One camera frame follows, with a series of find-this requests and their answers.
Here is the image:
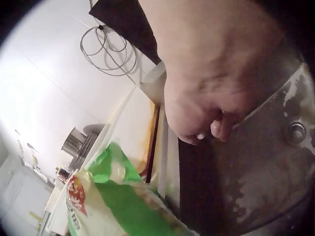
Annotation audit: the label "coiled grey cable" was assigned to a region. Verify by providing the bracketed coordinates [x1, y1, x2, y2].
[80, 25, 143, 77]

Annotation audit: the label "steel canister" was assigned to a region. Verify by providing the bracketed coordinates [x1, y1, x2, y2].
[61, 127, 86, 158]

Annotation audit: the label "large steel mixing bowl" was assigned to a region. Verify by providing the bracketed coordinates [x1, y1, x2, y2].
[178, 55, 315, 236]

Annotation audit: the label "person's right fingers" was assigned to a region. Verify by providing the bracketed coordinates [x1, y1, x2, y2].
[210, 112, 234, 142]

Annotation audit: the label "white board with orange stain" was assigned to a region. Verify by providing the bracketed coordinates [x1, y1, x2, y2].
[106, 85, 161, 183]

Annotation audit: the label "person's right hand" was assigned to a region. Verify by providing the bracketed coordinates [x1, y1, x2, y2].
[138, 0, 293, 146]

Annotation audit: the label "person's right thumb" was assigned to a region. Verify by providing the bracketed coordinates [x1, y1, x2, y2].
[170, 101, 206, 146]

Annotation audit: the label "dark brown panel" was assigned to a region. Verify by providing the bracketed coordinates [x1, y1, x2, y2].
[89, 0, 161, 65]

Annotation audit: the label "green and white plastic bag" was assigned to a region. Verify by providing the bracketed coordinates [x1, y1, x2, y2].
[66, 141, 195, 236]

